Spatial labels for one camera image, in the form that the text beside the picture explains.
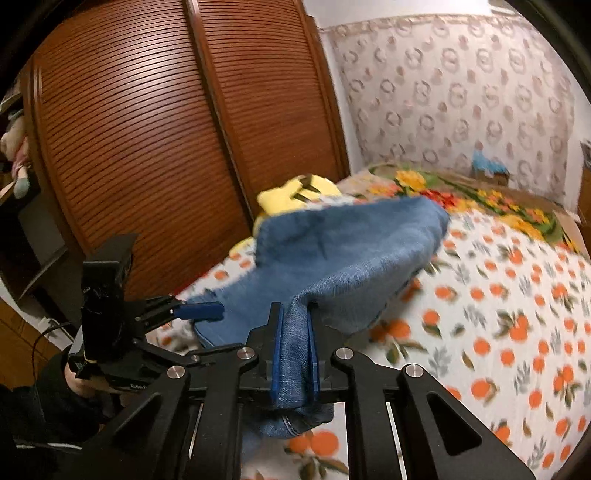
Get floral blanket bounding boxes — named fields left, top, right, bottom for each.
left=337, top=161, right=583, bottom=252

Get black cable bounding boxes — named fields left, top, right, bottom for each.
left=32, top=318, right=77, bottom=358

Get blue denim pants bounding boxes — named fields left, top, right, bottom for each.
left=191, top=196, right=451, bottom=439

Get dark shelf unit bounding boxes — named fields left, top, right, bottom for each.
left=0, top=175, right=72, bottom=303

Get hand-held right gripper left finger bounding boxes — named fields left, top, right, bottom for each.
left=81, top=302, right=284, bottom=480

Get blue toy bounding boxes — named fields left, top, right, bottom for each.
left=471, top=143, right=511, bottom=185

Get wooden slatted wardrobe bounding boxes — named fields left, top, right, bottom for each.
left=18, top=0, right=349, bottom=301

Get patterned wall cloth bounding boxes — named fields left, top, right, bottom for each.
left=321, top=14, right=578, bottom=204

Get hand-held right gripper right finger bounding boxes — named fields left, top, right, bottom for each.
left=307, top=302, right=539, bottom=480

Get yellow plush toy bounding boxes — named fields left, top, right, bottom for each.
left=228, top=173, right=342, bottom=254

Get person's left forearm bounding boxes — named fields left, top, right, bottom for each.
left=0, top=353, right=109, bottom=480

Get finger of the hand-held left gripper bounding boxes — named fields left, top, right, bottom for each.
left=134, top=339, right=201, bottom=367
left=139, top=295, right=225, bottom=330

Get person's left hand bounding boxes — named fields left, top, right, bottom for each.
left=64, top=364, right=123, bottom=407

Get pink plush doll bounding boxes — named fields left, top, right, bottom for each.
left=0, top=108, right=37, bottom=199

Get orange fruit print sheet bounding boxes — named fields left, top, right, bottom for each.
left=175, top=194, right=591, bottom=480

